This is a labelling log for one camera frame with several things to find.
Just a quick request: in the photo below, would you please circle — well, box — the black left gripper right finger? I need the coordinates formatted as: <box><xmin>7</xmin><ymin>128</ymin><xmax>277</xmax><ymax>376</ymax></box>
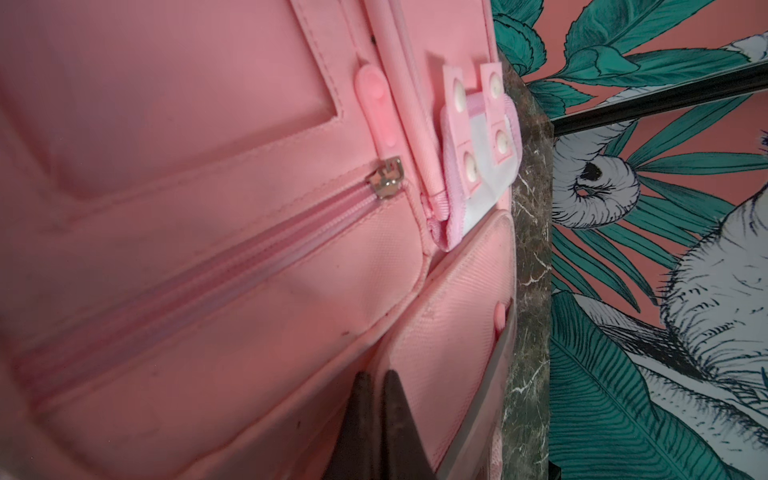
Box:
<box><xmin>382</xmin><ymin>370</ymin><xmax>436</xmax><ymax>480</ymax></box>

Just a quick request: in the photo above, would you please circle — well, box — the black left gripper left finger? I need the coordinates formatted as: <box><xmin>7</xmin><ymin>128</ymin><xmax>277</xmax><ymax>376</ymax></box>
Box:
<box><xmin>322</xmin><ymin>372</ymin><xmax>374</xmax><ymax>480</ymax></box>

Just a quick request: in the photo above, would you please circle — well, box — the pink student backpack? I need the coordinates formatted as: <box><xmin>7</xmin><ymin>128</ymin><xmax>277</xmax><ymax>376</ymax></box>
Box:
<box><xmin>1</xmin><ymin>1</ymin><xmax>522</xmax><ymax>479</ymax></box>

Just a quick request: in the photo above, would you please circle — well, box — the black right corner frame post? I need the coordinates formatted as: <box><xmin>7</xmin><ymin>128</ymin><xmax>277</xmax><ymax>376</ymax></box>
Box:
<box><xmin>553</xmin><ymin>62</ymin><xmax>767</xmax><ymax>137</ymax></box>

